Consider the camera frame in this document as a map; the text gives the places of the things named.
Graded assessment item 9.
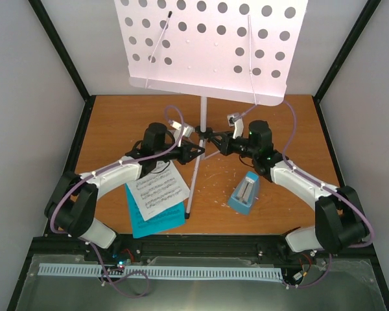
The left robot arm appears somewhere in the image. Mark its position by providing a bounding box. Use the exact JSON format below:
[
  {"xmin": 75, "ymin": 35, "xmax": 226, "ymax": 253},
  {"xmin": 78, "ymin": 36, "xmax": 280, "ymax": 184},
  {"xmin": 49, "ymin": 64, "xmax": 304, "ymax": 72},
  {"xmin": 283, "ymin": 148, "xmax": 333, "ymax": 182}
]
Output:
[{"xmin": 44, "ymin": 122, "xmax": 205, "ymax": 261}]

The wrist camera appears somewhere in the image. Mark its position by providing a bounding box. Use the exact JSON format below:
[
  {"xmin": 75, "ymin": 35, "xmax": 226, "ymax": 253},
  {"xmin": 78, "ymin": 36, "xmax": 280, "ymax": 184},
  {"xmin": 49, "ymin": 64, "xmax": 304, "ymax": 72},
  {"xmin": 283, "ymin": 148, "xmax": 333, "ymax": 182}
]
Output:
[
  {"xmin": 227, "ymin": 113, "xmax": 244, "ymax": 139},
  {"xmin": 170, "ymin": 121, "xmax": 194, "ymax": 147}
]

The black corner post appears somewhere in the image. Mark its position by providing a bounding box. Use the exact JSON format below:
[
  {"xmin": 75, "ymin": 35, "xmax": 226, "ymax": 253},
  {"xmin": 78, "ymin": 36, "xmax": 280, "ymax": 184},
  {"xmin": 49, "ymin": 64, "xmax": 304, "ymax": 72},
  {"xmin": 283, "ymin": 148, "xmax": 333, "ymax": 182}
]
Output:
[
  {"xmin": 313, "ymin": 0, "xmax": 383, "ymax": 101},
  {"xmin": 27, "ymin": 0, "xmax": 97, "ymax": 121}
]

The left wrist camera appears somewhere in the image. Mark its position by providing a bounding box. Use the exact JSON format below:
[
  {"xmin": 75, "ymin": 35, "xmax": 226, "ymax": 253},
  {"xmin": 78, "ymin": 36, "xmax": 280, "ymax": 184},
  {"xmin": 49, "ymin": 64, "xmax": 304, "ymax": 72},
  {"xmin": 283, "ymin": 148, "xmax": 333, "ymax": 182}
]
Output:
[{"xmin": 170, "ymin": 121, "xmax": 194, "ymax": 147}]

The white perforated music stand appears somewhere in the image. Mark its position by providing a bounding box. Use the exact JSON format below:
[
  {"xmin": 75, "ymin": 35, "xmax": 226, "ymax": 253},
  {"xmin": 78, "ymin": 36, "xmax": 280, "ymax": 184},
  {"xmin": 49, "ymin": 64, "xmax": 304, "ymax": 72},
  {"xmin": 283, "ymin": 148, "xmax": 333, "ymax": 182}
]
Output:
[{"xmin": 113, "ymin": 0, "xmax": 309, "ymax": 221}]

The white sheet music page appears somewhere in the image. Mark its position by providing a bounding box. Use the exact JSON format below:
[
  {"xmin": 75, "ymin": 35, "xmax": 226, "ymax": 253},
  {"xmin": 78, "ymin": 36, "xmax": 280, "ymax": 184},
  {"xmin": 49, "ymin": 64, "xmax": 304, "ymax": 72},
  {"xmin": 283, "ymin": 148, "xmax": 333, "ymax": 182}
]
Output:
[{"xmin": 126, "ymin": 161, "xmax": 190, "ymax": 221}]

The blue sheet music page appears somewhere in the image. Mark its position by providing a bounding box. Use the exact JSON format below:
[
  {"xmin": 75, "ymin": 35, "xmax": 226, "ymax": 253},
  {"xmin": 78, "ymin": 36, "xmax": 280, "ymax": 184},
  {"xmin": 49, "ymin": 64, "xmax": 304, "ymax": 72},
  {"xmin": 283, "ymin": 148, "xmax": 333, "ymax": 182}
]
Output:
[{"xmin": 124, "ymin": 185, "xmax": 185, "ymax": 238}]

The metal base plate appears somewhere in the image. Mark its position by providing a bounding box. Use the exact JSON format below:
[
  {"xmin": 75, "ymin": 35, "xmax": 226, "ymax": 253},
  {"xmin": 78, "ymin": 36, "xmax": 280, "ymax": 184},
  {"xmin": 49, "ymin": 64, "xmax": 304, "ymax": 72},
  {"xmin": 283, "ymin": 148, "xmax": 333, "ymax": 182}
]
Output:
[{"xmin": 12, "ymin": 255, "xmax": 389, "ymax": 310}]

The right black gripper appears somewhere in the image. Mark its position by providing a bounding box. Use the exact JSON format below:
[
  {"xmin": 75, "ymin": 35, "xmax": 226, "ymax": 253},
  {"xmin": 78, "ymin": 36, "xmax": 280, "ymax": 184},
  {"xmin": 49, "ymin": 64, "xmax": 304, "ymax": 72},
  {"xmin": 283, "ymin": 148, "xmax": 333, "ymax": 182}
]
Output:
[{"xmin": 208, "ymin": 131, "xmax": 257, "ymax": 159}]

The black aluminium frame rail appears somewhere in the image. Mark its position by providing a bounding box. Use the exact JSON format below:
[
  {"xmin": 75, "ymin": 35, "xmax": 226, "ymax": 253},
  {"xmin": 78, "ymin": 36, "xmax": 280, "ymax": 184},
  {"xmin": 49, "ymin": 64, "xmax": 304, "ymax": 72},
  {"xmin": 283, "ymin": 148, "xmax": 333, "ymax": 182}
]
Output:
[{"xmin": 29, "ymin": 233, "xmax": 375, "ymax": 270}]

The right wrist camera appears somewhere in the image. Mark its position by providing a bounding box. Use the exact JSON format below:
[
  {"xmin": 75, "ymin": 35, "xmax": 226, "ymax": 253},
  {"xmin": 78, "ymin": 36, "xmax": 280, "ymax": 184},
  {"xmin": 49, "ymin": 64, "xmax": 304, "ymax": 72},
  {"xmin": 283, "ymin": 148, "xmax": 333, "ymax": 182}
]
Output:
[{"xmin": 227, "ymin": 113, "xmax": 244, "ymax": 139}]

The blue metronome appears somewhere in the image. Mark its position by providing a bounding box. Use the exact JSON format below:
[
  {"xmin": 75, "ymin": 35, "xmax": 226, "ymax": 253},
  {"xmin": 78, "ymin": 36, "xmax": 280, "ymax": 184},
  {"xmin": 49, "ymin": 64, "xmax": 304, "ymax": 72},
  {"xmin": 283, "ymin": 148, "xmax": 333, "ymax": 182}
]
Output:
[{"xmin": 228, "ymin": 172, "xmax": 260, "ymax": 215}]

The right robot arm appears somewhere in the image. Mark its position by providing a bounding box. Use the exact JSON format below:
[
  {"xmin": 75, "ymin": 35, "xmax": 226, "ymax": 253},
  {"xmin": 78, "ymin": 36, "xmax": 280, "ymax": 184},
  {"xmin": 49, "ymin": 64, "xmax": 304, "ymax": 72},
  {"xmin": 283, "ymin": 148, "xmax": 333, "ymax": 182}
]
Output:
[{"xmin": 206, "ymin": 121, "xmax": 371, "ymax": 254}]

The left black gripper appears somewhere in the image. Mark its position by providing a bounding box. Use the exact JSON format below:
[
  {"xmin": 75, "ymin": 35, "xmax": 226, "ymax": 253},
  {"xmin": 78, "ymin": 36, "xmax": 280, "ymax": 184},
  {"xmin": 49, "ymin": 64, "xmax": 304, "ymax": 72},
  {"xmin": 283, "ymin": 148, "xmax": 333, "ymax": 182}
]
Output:
[{"xmin": 154, "ymin": 139, "xmax": 204, "ymax": 165}]

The right black corner post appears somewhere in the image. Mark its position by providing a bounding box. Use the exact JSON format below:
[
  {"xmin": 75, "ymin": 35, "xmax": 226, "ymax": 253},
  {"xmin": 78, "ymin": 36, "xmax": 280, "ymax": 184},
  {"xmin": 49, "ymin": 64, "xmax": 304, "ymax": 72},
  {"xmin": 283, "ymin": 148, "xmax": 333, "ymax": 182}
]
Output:
[{"xmin": 313, "ymin": 0, "xmax": 383, "ymax": 101}]

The left black corner post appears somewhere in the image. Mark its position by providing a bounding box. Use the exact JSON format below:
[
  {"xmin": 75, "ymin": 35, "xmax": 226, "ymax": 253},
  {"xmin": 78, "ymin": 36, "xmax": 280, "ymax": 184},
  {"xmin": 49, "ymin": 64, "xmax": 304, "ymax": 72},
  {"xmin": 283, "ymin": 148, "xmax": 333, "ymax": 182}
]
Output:
[{"xmin": 27, "ymin": 0, "xmax": 97, "ymax": 121}]

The light blue cable duct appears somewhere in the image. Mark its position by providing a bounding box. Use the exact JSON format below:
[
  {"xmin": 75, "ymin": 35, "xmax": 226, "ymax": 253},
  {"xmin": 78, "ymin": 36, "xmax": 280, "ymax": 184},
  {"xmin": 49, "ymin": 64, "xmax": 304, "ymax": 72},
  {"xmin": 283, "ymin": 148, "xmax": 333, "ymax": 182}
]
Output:
[{"xmin": 37, "ymin": 263, "xmax": 283, "ymax": 282}]

